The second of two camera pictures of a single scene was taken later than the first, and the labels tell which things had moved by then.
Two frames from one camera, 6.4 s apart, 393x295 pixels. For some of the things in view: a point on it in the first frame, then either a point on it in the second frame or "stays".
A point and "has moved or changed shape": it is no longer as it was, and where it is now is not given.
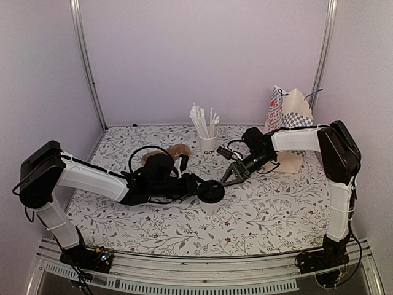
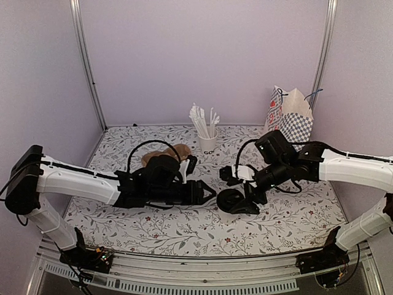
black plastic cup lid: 210,192 has moved or changed shape
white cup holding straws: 208,144 stays
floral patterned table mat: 264,210 stays
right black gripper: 239,169 -> 250,206
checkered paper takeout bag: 287,109 stays
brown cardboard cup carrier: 174,150 stays
